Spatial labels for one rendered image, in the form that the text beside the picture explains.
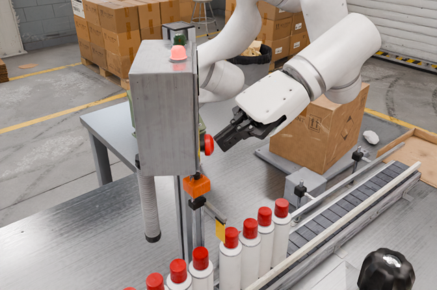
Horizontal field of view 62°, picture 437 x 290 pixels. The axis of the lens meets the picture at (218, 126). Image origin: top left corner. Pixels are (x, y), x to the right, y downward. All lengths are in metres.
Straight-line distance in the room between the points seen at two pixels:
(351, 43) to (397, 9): 4.68
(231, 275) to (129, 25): 3.45
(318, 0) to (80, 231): 0.94
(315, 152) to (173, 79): 0.90
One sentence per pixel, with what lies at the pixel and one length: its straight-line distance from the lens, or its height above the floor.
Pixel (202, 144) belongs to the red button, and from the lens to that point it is 0.62.
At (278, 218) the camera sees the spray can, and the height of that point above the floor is 1.05.
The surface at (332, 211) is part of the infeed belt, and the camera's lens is 1.21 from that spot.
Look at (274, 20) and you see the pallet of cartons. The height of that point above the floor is 0.65.
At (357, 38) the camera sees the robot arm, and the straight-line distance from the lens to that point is 0.67.
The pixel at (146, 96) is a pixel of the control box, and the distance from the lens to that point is 0.56.
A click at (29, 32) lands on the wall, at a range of 6.11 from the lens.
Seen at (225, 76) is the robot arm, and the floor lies 1.20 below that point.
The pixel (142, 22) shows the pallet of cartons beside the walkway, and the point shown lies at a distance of 4.15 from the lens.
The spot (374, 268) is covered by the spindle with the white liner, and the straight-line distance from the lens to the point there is 0.68.
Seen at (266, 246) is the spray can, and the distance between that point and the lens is 0.91.
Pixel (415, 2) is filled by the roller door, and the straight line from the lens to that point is 5.24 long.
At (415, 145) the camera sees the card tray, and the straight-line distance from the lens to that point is 1.76.
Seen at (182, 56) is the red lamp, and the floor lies 1.48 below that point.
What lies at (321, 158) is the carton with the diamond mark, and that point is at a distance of 1.37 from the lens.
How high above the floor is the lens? 1.67
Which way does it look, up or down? 29 degrees down
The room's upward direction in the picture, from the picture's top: straight up
